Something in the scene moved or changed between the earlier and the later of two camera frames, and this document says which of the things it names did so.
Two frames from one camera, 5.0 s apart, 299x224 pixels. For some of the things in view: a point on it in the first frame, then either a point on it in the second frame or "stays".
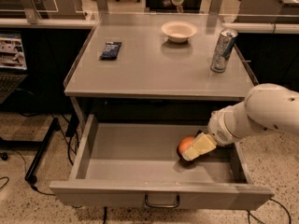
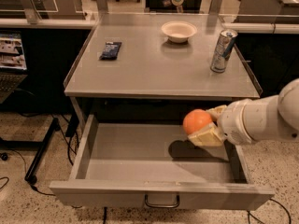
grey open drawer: (137, 163) stays
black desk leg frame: (43, 148) stays
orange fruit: (185, 143) -> (195, 119)
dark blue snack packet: (110, 50) stays
